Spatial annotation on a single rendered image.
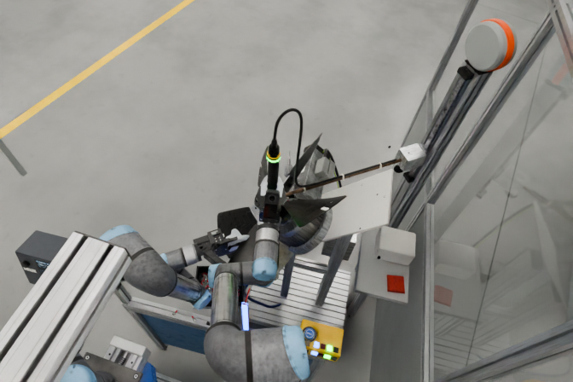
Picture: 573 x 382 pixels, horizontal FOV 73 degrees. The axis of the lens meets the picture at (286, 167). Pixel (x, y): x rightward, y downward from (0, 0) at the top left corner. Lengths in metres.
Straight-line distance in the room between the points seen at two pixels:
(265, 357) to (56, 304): 0.48
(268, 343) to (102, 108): 3.21
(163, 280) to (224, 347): 0.36
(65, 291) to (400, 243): 1.53
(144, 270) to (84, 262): 0.57
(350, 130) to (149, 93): 1.90
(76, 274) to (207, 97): 3.25
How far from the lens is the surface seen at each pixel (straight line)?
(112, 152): 3.53
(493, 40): 1.39
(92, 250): 0.67
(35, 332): 0.65
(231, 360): 0.97
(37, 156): 3.74
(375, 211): 1.55
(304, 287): 2.69
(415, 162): 1.69
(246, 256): 1.55
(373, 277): 1.93
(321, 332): 1.59
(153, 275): 1.23
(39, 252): 1.66
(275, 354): 0.96
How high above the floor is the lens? 2.59
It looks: 53 degrees down
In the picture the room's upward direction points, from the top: 6 degrees clockwise
